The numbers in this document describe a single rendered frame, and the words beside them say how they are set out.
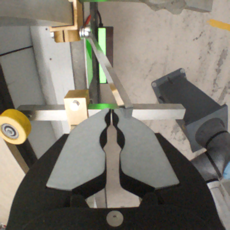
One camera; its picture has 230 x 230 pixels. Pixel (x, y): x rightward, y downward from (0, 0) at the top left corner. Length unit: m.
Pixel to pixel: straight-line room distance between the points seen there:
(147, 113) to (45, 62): 0.40
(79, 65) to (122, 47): 0.73
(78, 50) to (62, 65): 0.13
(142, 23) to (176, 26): 0.27
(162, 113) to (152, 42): 0.87
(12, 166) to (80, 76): 0.34
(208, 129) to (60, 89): 0.73
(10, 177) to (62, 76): 0.40
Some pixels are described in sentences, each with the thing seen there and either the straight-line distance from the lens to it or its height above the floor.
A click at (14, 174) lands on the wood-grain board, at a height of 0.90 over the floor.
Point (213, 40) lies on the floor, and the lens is 1.42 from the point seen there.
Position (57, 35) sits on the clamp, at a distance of 0.26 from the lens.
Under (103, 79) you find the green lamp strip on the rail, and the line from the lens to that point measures 0.44.
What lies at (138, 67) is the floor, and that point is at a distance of 1.17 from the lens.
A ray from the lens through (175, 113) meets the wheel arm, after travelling 0.36.
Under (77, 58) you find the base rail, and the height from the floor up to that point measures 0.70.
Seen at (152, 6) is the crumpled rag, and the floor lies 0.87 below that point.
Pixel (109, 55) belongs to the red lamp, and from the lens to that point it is 0.42.
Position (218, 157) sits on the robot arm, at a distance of 0.72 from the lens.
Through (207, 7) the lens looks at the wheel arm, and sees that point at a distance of 0.32.
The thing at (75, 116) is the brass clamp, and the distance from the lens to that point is 0.32.
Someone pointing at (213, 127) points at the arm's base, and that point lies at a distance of 0.80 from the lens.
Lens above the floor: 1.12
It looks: 57 degrees down
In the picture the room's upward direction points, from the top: 176 degrees clockwise
